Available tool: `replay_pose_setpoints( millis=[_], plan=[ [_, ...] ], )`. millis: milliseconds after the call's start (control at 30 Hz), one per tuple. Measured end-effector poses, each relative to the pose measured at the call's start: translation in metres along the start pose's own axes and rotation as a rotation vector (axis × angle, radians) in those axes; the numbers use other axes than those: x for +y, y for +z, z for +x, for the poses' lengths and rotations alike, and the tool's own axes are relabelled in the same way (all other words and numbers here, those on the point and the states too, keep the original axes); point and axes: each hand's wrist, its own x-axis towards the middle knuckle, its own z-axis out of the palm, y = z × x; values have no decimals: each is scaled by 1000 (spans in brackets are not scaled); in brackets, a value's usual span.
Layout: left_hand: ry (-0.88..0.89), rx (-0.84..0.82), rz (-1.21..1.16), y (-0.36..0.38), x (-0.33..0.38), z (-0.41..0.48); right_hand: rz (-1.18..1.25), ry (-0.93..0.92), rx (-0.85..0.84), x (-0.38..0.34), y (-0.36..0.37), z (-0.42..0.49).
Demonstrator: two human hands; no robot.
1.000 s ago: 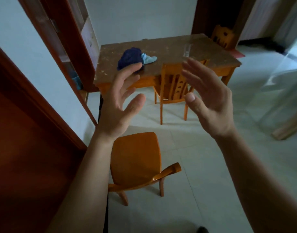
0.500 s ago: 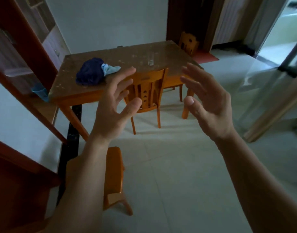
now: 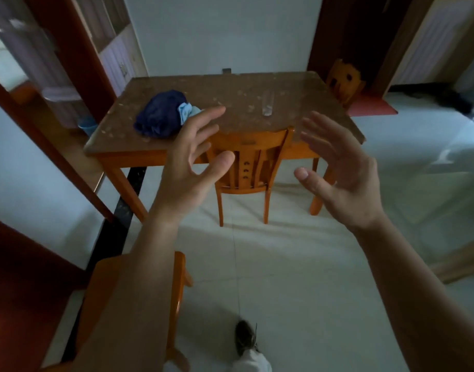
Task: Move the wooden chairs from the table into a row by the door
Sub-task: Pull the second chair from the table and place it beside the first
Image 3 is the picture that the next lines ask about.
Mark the person's right hand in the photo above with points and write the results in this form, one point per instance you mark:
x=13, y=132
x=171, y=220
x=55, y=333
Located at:
x=351, y=178

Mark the person's left hand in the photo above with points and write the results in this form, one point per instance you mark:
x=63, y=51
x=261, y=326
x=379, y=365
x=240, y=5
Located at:
x=180, y=178

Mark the person's right middle finger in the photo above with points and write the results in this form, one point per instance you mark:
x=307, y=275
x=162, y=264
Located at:
x=322, y=132

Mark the person's right thumb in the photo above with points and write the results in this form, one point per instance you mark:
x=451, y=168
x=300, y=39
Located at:
x=312, y=179

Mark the person's left middle finger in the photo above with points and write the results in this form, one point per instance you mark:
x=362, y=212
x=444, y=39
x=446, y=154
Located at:
x=204, y=136

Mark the person's left thumb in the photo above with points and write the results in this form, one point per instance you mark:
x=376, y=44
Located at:
x=217, y=170

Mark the person's right forearm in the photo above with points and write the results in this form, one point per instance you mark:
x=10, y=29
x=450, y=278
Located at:
x=419, y=302

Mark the person's left forearm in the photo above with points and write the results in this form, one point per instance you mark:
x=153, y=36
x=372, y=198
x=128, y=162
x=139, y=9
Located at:
x=132, y=298

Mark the light blue cloth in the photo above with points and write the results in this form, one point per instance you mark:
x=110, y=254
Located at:
x=187, y=111

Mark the orange wooden chair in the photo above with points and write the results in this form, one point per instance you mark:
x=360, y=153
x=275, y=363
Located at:
x=343, y=82
x=252, y=166
x=101, y=290

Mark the dark blue cloth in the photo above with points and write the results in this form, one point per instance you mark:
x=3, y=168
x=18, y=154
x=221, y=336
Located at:
x=160, y=114

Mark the wooden table with stone top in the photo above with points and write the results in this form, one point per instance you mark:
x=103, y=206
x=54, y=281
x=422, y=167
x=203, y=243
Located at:
x=237, y=92

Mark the red door mat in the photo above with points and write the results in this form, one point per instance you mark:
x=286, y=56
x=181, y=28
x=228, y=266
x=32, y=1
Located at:
x=370, y=106

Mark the clear drinking glass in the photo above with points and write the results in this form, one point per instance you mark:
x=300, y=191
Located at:
x=267, y=103

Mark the blue plastic bucket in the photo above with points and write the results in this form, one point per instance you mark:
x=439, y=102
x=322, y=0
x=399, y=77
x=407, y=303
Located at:
x=88, y=125

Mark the person's dark shoe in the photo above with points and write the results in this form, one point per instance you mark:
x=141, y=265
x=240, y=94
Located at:
x=245, y=337

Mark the person's white trouser leg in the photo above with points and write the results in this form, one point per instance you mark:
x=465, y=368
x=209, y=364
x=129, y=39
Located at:
x=251, y=362

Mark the white cabinet with wooden frame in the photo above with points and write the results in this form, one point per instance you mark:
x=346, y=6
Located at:
x=117, y=46
x=430, y=42

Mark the glass door with wooden frame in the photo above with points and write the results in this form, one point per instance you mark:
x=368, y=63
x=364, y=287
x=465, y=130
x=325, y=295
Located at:
x=47, y=61

